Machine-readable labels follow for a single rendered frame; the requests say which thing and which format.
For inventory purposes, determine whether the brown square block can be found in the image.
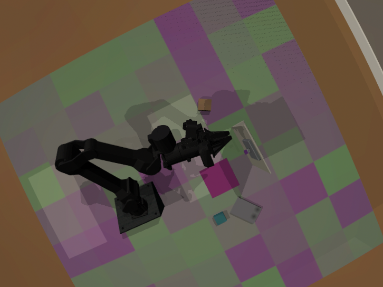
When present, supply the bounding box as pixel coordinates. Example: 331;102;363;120
198;99;212;111

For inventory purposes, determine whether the teal cube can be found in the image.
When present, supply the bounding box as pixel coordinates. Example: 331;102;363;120
213;212;227;225

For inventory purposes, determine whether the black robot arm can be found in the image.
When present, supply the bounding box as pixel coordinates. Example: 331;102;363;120
54;119;198;219

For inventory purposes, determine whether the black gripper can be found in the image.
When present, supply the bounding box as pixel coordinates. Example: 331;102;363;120
178;123;232;168

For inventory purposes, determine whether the magenta square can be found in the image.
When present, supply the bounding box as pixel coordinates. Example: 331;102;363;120
199;158;240;198

